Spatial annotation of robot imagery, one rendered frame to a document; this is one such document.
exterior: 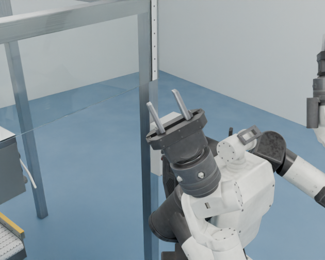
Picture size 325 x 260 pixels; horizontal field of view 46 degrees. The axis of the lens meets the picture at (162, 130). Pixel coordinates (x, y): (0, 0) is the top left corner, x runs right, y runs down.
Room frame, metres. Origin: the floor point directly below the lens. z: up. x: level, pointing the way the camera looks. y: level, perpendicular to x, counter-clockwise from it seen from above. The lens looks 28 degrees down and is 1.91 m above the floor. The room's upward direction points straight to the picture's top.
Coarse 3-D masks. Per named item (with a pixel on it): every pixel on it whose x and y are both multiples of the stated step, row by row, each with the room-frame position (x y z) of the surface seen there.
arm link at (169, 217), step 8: (168, 200) 0.81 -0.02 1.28; (160, 208) 0.81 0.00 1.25; (168, 208) 0.79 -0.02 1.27; (176, 208) 0.78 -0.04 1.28; (152, 216) 0.82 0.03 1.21; (160, 216) 0.80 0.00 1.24; (168, 216) 0.78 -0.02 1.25; (176, 216) 0.77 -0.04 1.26; (184, 216) 0.77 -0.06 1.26; (160, 224) 0.79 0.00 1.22; (168, 224) 0.78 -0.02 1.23; (176, 224) 0.75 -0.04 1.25; (184, 224) 0.74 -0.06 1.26; (160, 232) 0.78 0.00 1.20; (168, 232) 0.78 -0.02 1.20; (176, 232) 0.75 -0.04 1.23; (184, 232) 0.73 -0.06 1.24; (184, 240) 0.72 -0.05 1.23
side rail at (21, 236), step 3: (0, 219) 1.17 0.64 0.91; (3, 222) 1.15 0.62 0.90; (6, 222) 1.14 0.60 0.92; (6, 225) 1.14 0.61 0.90; (9, 225) 1.12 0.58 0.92; (9, 228) 1.13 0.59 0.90; (12, 228) 1.11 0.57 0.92; (12, 231) 1.11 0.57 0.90; (15, 231) 1.10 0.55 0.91; (15, 234) 1.10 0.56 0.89; (18, 234) 1.09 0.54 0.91; (21, 234) 1.08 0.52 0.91; (24, 234) 1.09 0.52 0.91; (21, 237) 1.08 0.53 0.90; (24, 237) 1.08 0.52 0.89
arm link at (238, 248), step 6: (240, 246) 0.61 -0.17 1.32; (216, 252) 0.60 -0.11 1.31; (222, 252) 0.59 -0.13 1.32; (228, 252) 0.59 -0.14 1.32; (234, 252) 0.59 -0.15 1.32; (240, 252) 0.60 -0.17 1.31; (216, 258) 0.59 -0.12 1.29; (222, 258) 0.59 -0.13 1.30; (228, 258) 0.58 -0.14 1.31; (234, 258) 0.58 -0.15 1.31; (240, 258) 0.59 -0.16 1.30
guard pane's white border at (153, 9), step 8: (152, 0) 1.53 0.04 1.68; (152, 8) 1.53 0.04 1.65; (152, 16) 1.53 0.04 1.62; (152, 24) 1.53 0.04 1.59; (152, 32) 1.53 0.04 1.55; (152, 40) 1.52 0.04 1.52; (152, 48) 1.52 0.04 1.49; (152, 56) 1.52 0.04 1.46; (152, 64) 1.52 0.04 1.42; (152, 72) 1.52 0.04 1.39
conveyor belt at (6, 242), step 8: (0, 224) 1.16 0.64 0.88; (0, 232) 1.12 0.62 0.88; (8, 232) 1.12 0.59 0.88; (0, 240) 1.08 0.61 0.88; (8, 240) 1.08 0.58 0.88; (16, 240) 1.08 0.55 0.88; (0, 248) 1.04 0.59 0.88; (8, 248) 1.04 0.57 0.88; (16, 248) 1.05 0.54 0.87; (0, 256) 1.01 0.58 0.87; (8, 256) 1.02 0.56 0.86
